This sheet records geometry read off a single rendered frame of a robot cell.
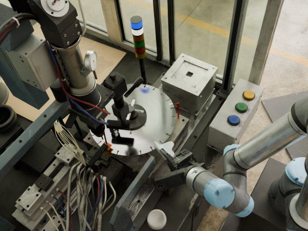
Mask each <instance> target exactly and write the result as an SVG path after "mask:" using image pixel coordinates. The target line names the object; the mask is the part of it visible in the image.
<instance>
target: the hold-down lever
mask: <svg viewBox="0 0 308 231"><path fill-rule="evenodd" d="M143 82H144V79H143V78H142V77H139V78H138V79H137V80H136V81H135V82H134V83H133V86H132V87H131V88H130V89H129V90H128V91H127V92H126V93H125V94H124V97H126V98H127V97H128V96H129V95H130V94H131V93H132V91H133V90H134V89H135V88H138V87H139V86H140V85H141V84H142V83H143Z"/></svg>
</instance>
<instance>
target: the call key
mask: <svg viewBox="0 0 308 231"><path fill-rule="evenodd" d="M244 97H245V98H247V99H253V98H254V93H253V92H252V91H250V90H248V91H246V92H245V93H244Z"/></svg>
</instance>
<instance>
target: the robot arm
mask: <svg viewBox="0 0 308 231"><path fill-rule="evenodd" d="M306 136H308V95H307V96H305V97H303V98H301V99H299V100H298V101H297V102H295V103H294V104H293V105H292V106H291V108H290V111H289V112H288V113H286V114H285V115H284V116H282V117H281V118H280V119H278V120H276V121H275V122H274V123H272V124H271V125H269V126H268V127H266V128H265V129H264V130H262V131H261V132H259V133H258V134H256V135H255V136H254V137H252V138H251V139H249V140H248V141H246V142H245V143H244V144H242V145H239V144H232V145H228V146H227V147H225V149H224V155H223V179H220V178H219V177H217V176H215V175H214V174H212V173H211V172H209V171H208V170H207V168H206V165H205V163H204V162H202V163H198V162H197V161H196V158H195V157H194V155H193V153H191V152H190V151H188V150H186V149H184V150H182V151H181V152H179V153H177V154H176V157H175V158H173V157H174V152H173V151H172V148H173V146H174V143H173V142H171V141H170V142H167V143H164V144H158V143H157V142H154V147H155V149H156V150H157V151H158V152H159V153H160V154H161V155H162V157H163V158H164V160H167V161H168V163H167V164H168V167H169V169H170V171H171V172H170V173H167V174H164V175H161V176H158V177H155V178H153V185H154V187H155V189H156V191H157V192H161V191H164V190H167V189H170V188H174V187H177V186H180V185H183V184H186V185H187V186H188V187H189V188H190V189H192V190H193V191H194V192H196V193H197V194H198V195H200V196H201V197H203V198H204V199H205V200H207V201H208V202H209V203H210V204H211V205H213V206H215V207H217V208H219V209H224V210H226V211H228V212H229V213H231V214H232V215H236V216H239V217H246V216H248V215H249V214H250V213H251V212H252V210H253V208H254V201H253V199H252V197H251V196H250V195H249V194H247V170H249V169H251V168H252V167H254V166H256V165H257V164H259V163H261V162H263V161H264V160H266V159H268V158H269V157H271V156H273V155H274V154H276V153H278V152H280V151H282V150H283V149H285V148H287V147H289V146H290V145H292V144H294V143H295V142H297V141H299V140H300V139H302V138H304V137H306ZM186 151H187V152H189V153H187V152H186ZM268 196H269V201H270V203H271V205H272V206H273V207H274V208H275V210H277V211H278V212H279V213H281V214H283V215H285V216H286V224H287V229H286V230H287V231H308V153H307V156H306V158H305V157H300V158H295V159H293V160H292V161H291V162H290V163H289V164H288V165H287V166H286V169H285V171H284V173H283V175H282V176H281V177H279V178H277V179H276V180H274V181H273V183H272V184H271V186H270V188H269V192H268Z"/></svg>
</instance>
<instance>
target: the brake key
mask: <svg viewBox="0 0 308 231"><path fill-rule="evenodd" d="M229 122H230V123H231V124H233V125H235V124H238V123H239V117H238V116H236V115H231V116H230V117H229Z"/></svg>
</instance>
